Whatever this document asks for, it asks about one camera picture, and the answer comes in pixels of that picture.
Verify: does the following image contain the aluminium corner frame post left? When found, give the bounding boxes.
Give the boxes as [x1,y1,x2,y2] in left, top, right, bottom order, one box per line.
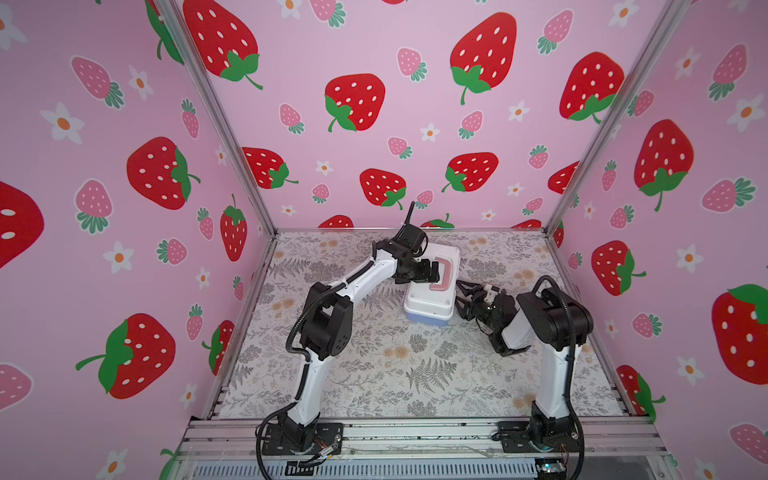
[157,0,277,239]

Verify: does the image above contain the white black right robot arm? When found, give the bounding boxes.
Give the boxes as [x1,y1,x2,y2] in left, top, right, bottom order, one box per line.
[455,275,594,479]

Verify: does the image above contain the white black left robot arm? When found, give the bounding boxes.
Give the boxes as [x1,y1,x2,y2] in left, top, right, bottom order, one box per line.
[255,204,440,479]

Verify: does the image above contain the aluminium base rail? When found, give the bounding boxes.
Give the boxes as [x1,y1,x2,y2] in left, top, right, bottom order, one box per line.
[169,417,682,479]

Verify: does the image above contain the aluminium corner frame post right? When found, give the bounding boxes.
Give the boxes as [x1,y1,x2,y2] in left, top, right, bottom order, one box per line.
[544,0,690,240]

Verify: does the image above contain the white lid blue tool box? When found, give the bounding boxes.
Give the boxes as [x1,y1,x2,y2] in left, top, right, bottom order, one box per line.
[403,244,460,327]

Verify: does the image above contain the aluminium corner frame post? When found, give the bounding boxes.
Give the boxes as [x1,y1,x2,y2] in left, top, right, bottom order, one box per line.
[157,0,277,239]
[544,0,690,240]

